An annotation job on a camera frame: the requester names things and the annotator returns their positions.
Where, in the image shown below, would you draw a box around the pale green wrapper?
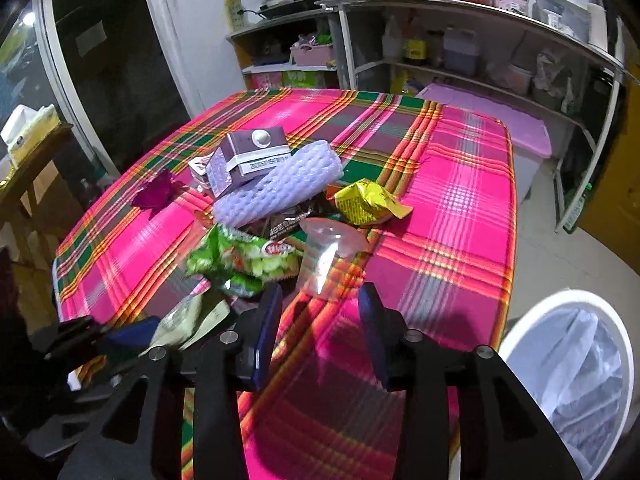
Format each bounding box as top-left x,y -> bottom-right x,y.
150,292 -> 232,353

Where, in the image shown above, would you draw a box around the clear plastic cup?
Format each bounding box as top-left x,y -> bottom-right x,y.
295,217 -> 371,302

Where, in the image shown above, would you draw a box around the white cylindrical container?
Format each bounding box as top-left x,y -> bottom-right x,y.
587,2 -> 608,51

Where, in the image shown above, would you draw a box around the white bin liner bag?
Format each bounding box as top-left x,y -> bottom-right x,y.
505,307 -> 628,461

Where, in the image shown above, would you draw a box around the wooden side table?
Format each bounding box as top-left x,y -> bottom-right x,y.
0,125 -> 76,271

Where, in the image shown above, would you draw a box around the crumpled plastic bags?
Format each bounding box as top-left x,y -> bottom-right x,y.
532,52 -> 573,106

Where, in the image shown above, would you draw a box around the large metal shelf unit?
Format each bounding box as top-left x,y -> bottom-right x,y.
320,0 -> 640,233

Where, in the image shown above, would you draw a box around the clear plastic bottle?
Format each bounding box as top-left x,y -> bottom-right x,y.
382,15 -> 403,61

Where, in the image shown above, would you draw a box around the yellow oil bottle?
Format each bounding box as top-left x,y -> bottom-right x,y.
390,67 -> 418,96

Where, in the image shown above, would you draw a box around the brown oil bottle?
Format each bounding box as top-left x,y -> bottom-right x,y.
402,17 -> 428,66

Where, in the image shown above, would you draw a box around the small white red printed box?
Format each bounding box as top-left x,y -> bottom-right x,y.
189,149 -> 237,197

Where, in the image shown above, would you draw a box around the green snack packet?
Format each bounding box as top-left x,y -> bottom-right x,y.
185,222 -> 303,298

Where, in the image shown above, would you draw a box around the magenta wrapper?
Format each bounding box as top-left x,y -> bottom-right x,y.
131,170 -> 183,221

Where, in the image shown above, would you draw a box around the green plastic bottle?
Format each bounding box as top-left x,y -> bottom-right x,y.
562,185 -> 593,233

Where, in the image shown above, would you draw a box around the pink plaid tablecloth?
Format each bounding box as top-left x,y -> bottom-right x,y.
52,87 -> 516,480

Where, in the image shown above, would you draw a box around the yellow wooden door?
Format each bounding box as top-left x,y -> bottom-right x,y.
580,180 -> 640,261

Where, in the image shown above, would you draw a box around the white trash bin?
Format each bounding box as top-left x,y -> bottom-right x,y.
497,287 -> 636,480

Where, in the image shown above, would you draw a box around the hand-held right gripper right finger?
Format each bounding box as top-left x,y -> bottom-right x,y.
359,282 -> 583,480

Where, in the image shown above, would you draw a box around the white tissue box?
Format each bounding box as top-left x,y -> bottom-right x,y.
0,104 -> 60,166

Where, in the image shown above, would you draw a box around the white foam net sleeve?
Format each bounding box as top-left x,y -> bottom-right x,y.
212,141 -> 345,226

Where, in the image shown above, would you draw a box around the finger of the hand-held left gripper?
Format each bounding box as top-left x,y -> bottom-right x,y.
42,316 -> 110,362
97,317 -> 162,376

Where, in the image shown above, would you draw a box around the yellow snack wrapper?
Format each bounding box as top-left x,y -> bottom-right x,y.
327,179 -> 415,226

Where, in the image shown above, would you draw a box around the colourful printed carton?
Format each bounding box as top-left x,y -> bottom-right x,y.
243,70 -> 338,90

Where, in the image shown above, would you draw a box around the black induction cooker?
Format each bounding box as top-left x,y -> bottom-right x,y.
257,0 -> 351,17

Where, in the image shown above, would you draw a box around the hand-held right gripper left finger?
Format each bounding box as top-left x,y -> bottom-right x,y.
57,282 -> 284,480

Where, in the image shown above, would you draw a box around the purple drink carton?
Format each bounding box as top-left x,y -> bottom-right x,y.
222,127 -> 291,178

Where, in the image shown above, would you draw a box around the small metal shelf unit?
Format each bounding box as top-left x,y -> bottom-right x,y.
226,10 -> 346,91

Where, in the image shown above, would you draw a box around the clear plastic container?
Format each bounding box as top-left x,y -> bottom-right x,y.
530,0 -> 591,41

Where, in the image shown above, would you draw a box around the pink plastic basket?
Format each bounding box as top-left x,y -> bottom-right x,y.
290,42 -> 335,67

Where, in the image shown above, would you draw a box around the brown candy wrapper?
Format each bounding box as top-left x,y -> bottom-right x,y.
250,199 -> 331,241

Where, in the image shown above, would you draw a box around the white plastic tub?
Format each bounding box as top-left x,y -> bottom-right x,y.
502,62 -> 533,96

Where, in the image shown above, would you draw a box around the glass sliding door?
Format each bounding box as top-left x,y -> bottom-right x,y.
0,0 -> 201,181

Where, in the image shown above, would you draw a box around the yellow power strip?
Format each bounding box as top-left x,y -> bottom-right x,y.
225,0 -> 244,33

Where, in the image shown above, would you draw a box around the pink lidded storage box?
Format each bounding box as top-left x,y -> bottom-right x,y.
415,84 -> 553,201

